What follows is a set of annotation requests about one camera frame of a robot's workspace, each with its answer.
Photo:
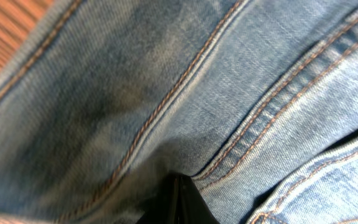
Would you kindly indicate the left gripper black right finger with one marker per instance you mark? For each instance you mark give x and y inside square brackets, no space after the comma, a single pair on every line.
[191,206]

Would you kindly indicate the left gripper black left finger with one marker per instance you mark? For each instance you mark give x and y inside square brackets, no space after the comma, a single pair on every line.
[164,210]

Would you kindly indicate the light blue denim jeans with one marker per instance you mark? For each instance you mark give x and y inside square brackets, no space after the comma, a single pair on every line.
[255,101]

